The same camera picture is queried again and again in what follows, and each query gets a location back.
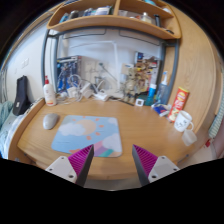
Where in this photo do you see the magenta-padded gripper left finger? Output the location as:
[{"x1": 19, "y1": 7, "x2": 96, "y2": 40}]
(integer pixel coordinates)
[{"x1": 44, "y1": 143, "x2": 95, "y2": 188}]

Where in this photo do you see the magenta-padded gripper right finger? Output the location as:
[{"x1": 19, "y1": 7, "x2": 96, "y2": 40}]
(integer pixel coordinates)
[{"x1": 131, "y1": 144, "x2": 181, "y2": 187}]

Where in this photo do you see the grey computer mouse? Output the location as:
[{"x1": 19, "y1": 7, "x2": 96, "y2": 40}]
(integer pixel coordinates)
[{"x1": 42, "y1": 113, "x2": 60, "y2": 131}]

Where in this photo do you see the sky print mouse pad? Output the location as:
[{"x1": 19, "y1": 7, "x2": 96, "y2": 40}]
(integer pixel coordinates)
[{"x1": 50, "y1": 114, "x2": 124, "y2": 158}]

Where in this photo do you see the translucent plastic cup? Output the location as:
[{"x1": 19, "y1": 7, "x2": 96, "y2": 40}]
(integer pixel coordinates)
[{"x1": 181, "y1": 129, "x2": 198, "y2": 147}]

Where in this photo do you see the white mug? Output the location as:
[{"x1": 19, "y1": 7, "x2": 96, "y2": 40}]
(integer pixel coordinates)
[{"x1": 173, "y1": 110, "x2": 195, "y2": 133}]

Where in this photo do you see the blue snack packet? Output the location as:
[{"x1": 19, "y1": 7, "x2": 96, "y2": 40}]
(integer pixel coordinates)
[{"x1": 151, "y1": 103, "x2": 172, "y2": 118}]

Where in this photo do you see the small white cube clock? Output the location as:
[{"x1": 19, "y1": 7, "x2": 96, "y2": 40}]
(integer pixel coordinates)
[{"x1": 134, "y1": 97, "x2": 145, "y2": 107}]

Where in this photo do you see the red chips can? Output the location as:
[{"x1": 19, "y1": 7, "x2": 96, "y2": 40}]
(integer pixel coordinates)
[{"x1": 167, "y1": 86, "x2": 190, "y2": 123}]

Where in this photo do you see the white power strip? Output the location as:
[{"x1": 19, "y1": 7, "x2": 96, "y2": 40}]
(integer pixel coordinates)
[{"x1": 93, "y1": 91, "x2": 110, "y2": 102}]

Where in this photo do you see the white charger block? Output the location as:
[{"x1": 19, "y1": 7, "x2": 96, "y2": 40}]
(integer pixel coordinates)
[
  {"x1": 66, "y1": 86, "x2": 79, "y2": 99},
  {"x1": 79, "y1": 82, "x2": 93, "y2": 99}
]

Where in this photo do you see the blue white tube bottle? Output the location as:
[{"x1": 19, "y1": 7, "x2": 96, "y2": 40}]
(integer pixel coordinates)
[{"x1": 145, "y1": 82, "x2": 158, "y2": 107}]

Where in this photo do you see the blue spray bottle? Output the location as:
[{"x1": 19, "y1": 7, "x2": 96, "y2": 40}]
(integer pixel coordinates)
[{"x1": 155, "y1": 70, "x2": 171, "y2": 105}]

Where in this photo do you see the white red-pump lotion bottle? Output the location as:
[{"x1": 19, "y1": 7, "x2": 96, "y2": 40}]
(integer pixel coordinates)
[{"x1": 42, "y1": 75, "x2": 58, "y2": 107}]

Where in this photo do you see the brown tree-creature figurine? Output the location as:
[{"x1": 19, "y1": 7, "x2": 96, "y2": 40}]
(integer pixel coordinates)
[{"x1": 121, "y1": 68, "x2": 143, "y2": 103}]

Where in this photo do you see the light teal bedding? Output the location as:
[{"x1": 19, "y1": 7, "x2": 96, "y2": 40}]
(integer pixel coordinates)
[{"x1": 0, "y1": 99, "x2": 26, "y2": 159}]

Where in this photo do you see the black bag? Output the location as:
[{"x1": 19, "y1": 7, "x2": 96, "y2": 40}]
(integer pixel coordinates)
[{"x1": 12, "y1": 75, "x2": 33, "y2": 117}]

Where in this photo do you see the white desk lamp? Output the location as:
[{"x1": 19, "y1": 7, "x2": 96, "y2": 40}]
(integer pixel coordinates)
[{"x1": 111, "y1": 39, "x2": 126, "y2": 99}]

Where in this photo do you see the blue robot model kit box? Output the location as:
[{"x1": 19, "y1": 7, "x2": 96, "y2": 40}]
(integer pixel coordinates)
[{"x1": 55, "y1": 55, "x2": 83, "y2": 93}]

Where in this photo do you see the colourful printed box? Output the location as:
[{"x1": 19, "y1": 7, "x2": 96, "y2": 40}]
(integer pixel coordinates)
[{"x1": 134, "y1": 51, "x2": 161, "y2": 94}]

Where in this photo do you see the wooden wall shelf unit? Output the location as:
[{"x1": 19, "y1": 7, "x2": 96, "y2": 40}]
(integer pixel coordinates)
[{"x1": 46, "y1": 0, "x2": 183, "y2": 40}]

